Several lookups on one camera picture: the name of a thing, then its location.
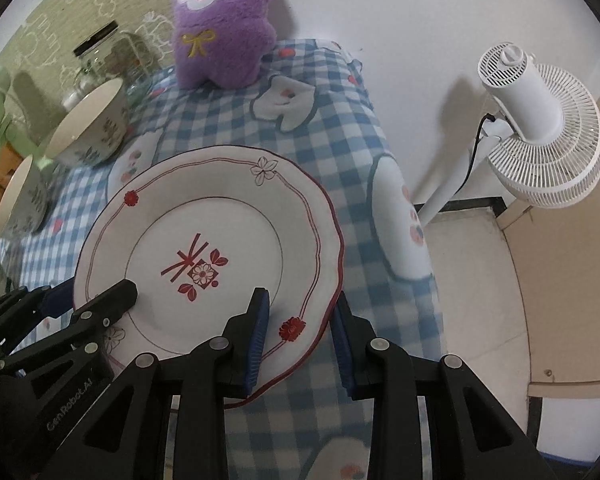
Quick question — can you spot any purple plush bunny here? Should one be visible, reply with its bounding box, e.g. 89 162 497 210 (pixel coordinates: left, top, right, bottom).
172 0 281 88

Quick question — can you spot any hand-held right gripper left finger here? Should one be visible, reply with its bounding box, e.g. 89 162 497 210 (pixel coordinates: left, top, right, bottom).
40 287 271 480

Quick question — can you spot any glass jar with red lid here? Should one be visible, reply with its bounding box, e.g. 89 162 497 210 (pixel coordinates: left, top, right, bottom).
73 21 148 103

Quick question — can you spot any beige door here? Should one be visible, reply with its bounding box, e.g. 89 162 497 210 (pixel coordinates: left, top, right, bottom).
497 55 600 401

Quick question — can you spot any black baseboard strip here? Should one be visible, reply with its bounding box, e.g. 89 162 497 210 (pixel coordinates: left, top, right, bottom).
412 196 507 217

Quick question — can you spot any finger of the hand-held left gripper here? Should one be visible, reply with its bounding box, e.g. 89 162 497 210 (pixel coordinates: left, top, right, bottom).
0 280 138 371
0 280 73 356

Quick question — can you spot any blue checkered printed tablecloth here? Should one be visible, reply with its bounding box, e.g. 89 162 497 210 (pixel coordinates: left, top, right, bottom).
0 37 443 480

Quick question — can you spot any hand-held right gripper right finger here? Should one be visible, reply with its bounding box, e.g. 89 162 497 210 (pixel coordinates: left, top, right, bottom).
330 290 563 480

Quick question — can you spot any green cartoon print board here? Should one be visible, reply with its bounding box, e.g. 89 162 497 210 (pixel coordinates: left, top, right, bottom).
0 0 188 111

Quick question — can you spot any black fan power cable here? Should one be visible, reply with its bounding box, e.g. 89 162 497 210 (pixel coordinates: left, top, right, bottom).
452 112 498 196

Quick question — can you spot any white standing fan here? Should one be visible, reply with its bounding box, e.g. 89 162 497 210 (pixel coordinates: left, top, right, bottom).
415 42 600 226

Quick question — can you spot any white plate with red pattern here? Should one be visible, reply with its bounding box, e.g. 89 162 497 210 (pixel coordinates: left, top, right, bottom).
72 145 346 408

